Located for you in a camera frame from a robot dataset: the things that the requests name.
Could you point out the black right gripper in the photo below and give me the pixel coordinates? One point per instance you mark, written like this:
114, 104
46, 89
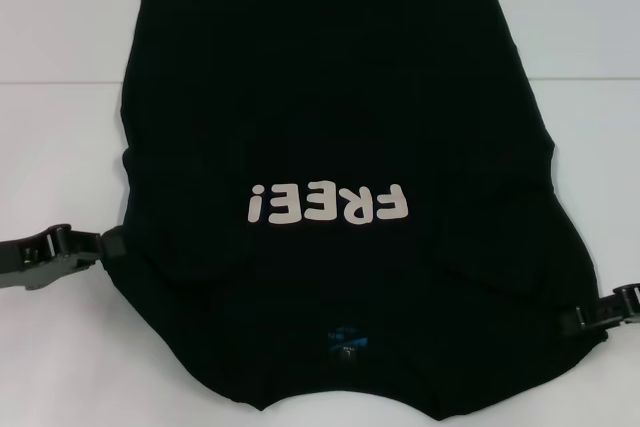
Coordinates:
622, 309

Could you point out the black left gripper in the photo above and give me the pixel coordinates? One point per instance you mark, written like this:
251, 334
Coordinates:
32, 259

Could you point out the black shirt with FREE print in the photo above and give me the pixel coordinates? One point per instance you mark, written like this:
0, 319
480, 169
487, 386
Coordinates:
320, 97

